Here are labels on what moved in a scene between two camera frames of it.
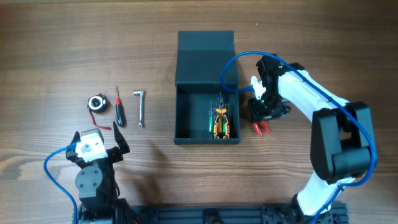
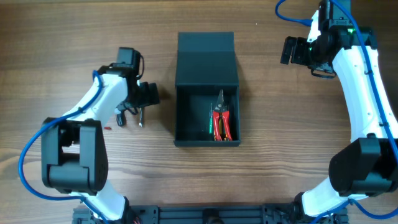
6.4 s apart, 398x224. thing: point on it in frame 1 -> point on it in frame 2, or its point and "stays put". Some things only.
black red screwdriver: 120,109 stays put
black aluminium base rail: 229,214 stays put
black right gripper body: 261,114 -> 292,50
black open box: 201,55 stays put
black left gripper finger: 123,145 -> 154,98
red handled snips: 265,129 -> 221,129
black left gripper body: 112,152 -> 150,94
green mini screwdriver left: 211,120 stays put
